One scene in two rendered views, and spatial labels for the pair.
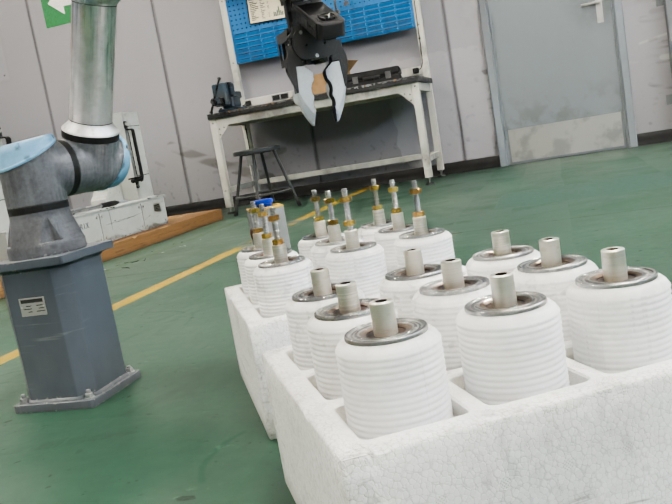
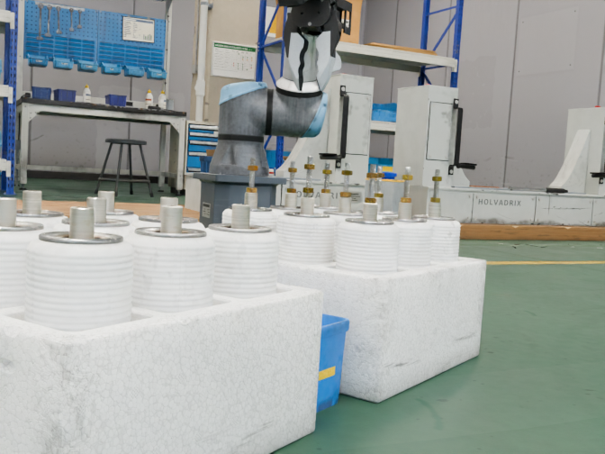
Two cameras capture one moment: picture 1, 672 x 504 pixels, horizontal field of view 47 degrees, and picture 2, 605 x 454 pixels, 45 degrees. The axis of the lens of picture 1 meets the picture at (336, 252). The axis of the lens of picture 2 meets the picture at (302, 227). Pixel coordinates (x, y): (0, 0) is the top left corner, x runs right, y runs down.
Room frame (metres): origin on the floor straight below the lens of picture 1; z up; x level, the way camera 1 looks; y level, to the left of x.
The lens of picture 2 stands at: (0.42, -0.89, 0.33)
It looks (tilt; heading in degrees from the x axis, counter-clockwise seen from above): 5 degrees down; 47
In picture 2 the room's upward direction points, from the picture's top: 3 degrees clockwise
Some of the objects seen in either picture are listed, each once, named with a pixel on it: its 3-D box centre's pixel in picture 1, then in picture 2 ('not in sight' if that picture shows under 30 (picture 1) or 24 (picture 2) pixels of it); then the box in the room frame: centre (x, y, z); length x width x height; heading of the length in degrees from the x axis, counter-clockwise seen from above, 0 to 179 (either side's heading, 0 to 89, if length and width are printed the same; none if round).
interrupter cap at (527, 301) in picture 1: (505, 304); (4, 226); (0.70, -0.15, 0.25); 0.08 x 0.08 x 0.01
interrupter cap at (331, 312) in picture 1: (350, 310); (31, 214); (0.79, 0.00, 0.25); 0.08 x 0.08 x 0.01
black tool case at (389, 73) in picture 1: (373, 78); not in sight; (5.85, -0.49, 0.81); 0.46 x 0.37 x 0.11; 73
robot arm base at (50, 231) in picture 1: (43, 228); (239, 155); (1.56, 0.57, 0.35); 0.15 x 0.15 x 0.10
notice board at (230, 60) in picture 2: not in sight; (234, 60); (5.08, 5.26, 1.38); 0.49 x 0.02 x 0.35; 163
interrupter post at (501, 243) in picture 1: (501, 244); (240, 218); (0.96, -0.21, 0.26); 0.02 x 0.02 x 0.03
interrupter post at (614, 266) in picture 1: (614, 265); (82, 224); (0.73, -0.26, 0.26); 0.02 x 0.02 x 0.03
